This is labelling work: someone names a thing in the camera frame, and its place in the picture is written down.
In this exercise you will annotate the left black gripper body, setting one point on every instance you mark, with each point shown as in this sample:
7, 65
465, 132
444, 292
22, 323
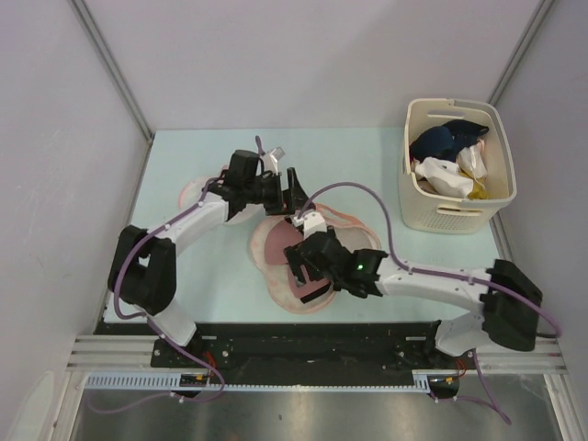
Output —
266, 192

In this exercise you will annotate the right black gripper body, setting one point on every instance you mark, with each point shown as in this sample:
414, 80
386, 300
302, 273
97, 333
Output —
335, 278

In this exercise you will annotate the floral orange bra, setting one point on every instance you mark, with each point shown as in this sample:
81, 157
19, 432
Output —
274, 234

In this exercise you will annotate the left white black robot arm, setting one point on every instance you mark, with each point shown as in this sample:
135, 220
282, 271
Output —
142, 277

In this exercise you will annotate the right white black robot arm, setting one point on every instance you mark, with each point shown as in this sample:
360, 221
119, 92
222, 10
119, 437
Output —
500, 303

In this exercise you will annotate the cream plastic laundry basket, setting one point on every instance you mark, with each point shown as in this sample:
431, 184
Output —
421, 207

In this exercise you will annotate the white pink plastic bag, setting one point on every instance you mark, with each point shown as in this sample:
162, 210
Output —
470, 159

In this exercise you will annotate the yellow garment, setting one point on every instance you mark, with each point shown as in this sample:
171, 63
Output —
479, 191

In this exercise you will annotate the dark navy garment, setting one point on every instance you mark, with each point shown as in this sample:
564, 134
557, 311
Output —
446, 141

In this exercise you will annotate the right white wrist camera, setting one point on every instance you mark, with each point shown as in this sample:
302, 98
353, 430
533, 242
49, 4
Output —
309, 222

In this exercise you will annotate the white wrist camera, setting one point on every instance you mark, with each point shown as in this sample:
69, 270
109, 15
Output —
309, 222
270, 160

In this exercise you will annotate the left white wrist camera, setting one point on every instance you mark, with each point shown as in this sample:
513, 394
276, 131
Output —
270, 160

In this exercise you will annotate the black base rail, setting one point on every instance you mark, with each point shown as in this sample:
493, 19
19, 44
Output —
330, 372

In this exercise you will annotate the white slotted cable duct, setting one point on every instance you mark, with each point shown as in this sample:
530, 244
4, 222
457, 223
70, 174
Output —
413, 382

